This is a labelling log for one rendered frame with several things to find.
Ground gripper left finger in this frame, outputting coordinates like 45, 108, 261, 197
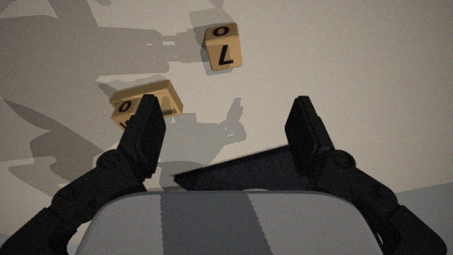
0, 94, 166, 255

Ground tan number cube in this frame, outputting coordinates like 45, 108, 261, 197
205, 23, 243, 71
111, 98, 141, 131

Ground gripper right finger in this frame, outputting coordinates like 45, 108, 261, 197
285, 95, 447, 255

